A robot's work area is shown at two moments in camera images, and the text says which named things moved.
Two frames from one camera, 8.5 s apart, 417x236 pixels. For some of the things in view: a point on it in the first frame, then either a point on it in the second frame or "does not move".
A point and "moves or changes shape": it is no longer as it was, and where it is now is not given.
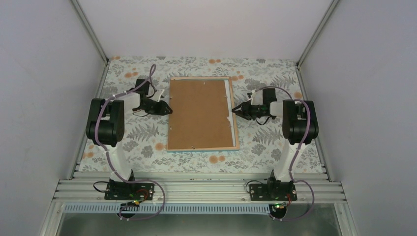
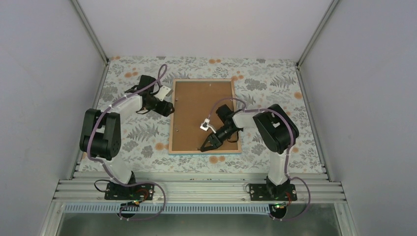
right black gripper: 245,106 to 216,142
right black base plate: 273,191 does not move
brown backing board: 198,115 moves or changes shape
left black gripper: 161,109 does not move
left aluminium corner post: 91,31 does not move
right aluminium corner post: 316,32 does not move
